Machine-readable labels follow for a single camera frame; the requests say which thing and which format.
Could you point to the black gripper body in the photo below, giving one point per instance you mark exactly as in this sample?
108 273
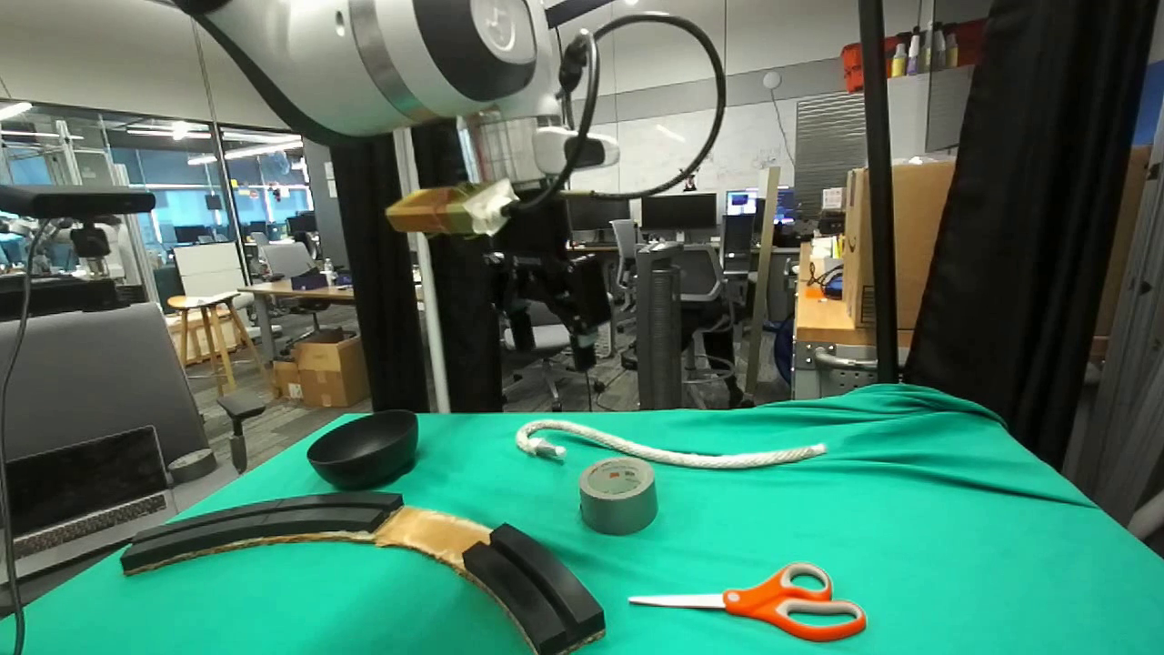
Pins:
549 273

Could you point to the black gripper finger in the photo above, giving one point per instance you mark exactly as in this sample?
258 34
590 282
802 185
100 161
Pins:
587 347
519 324

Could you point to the grey seal tape roll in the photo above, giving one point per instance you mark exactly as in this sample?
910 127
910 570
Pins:
621 504

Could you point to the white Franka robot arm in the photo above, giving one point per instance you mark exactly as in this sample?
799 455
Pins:
365 59

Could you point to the black bowl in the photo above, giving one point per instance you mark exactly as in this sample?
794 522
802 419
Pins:
365 455

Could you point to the grey office chair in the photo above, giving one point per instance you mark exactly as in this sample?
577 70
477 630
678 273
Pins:
549 364

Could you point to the black computer monitor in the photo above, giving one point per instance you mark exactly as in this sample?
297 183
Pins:
603 214
678 213

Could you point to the black office chair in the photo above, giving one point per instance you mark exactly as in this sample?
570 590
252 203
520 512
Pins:
714 302

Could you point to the cardboard box on floor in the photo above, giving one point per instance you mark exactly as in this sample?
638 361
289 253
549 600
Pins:
328 373

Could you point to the leaning wooden plank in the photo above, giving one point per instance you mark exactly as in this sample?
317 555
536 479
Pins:
767 240

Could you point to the lit computer monitor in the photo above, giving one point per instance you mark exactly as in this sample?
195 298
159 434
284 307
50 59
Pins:
759 203

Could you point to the wood topped tool cabinet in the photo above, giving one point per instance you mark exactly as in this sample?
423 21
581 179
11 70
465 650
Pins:
824 317

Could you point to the curved black and tan board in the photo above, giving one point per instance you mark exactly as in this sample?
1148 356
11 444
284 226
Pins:
533 582

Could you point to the wooden stool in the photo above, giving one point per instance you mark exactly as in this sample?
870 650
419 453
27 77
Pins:
205 317

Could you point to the large cardboard shipping box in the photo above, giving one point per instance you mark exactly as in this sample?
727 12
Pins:
916 240

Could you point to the red container on shelf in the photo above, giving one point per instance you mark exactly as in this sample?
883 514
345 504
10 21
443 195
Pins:
868 63

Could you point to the green tablecloth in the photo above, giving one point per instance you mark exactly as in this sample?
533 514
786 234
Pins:
910 548

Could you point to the black laptop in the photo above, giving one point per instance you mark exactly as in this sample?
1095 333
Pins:
85 479

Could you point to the grey cylindrical post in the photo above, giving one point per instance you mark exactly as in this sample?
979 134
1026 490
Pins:
661 327

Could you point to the tan wrist camera mount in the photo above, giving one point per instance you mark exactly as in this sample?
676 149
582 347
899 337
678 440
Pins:
443 209

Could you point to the black frame pole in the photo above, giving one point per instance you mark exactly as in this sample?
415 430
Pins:
878 183

